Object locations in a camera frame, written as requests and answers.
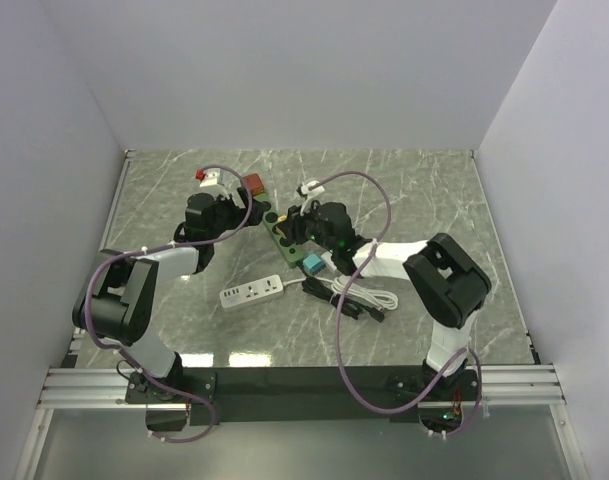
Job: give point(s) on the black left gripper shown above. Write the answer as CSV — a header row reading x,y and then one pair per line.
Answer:
x,y
239,213

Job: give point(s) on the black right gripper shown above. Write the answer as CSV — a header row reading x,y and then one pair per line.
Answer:
x,y
293,227

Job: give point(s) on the green power strip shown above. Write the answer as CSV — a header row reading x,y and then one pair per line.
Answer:
x,y
291,253

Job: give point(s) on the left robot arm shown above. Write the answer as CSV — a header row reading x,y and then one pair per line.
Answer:
x,y
116,304

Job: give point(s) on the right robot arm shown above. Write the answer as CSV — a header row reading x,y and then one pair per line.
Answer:
x,y
450,285

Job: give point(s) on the teal plug adapter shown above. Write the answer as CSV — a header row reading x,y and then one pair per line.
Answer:
x,y
313,264

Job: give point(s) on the red plug adapter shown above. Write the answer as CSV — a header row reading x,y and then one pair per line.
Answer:
x,y
255,184

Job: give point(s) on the white power strip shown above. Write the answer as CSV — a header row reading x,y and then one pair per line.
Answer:
x,y
251,293

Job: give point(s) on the black base beam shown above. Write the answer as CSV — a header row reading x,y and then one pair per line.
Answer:
x,y
267,394

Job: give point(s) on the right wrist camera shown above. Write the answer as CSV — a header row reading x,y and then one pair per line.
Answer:
x,y
309,191

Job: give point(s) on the aluminium frame rail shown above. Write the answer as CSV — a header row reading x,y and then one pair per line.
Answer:
x,y
103,389

